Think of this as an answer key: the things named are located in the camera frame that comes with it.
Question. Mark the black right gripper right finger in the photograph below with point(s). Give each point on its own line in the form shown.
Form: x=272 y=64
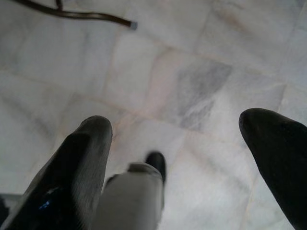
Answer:
x=280 y=153

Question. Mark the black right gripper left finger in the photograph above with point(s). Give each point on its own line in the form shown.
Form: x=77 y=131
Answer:
x=72 y=172

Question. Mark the dark brown chair leg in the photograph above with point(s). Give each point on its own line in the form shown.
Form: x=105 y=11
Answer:
x=79 y=15

